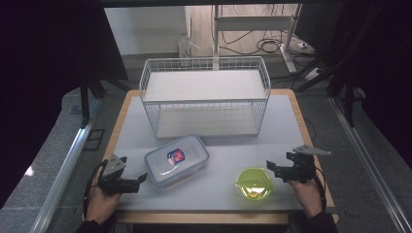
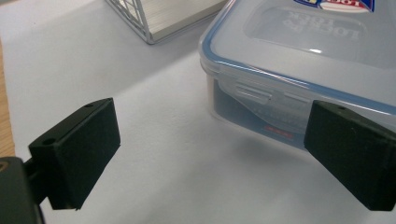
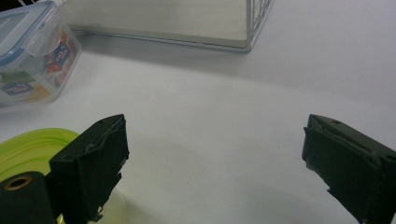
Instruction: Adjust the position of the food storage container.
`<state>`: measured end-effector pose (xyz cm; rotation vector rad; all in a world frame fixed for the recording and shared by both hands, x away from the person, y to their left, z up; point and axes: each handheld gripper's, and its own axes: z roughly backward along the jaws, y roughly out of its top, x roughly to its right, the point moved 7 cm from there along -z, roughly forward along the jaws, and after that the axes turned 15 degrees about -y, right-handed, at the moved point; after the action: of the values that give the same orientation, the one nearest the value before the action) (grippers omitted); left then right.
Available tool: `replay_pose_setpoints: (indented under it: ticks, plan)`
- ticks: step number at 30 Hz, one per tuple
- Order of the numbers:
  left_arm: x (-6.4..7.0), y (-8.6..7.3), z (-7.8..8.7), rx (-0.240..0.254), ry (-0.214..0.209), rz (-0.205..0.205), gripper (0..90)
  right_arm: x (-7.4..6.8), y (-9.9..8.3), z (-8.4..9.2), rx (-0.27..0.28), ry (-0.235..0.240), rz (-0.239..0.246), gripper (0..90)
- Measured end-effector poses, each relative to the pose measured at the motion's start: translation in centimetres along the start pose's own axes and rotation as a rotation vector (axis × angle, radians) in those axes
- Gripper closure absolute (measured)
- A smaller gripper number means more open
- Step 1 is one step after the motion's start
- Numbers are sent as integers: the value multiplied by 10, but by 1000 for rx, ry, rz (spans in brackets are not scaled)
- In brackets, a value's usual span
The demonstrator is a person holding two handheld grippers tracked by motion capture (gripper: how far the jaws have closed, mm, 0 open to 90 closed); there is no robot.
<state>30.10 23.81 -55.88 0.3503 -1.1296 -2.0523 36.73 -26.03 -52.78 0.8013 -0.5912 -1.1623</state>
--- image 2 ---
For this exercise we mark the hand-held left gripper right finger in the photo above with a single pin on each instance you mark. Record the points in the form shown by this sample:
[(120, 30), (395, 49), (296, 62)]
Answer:
[(351, 155)]

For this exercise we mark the light grey table mat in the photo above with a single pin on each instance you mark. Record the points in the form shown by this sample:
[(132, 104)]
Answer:
[(171, 174)]

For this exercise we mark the clear plastic container blue-sealed lid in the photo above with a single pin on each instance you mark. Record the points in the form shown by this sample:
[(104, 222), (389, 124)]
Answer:
[(280, 56)]

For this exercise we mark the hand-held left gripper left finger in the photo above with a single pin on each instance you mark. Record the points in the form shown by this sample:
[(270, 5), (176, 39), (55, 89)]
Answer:
[(77, 155)]

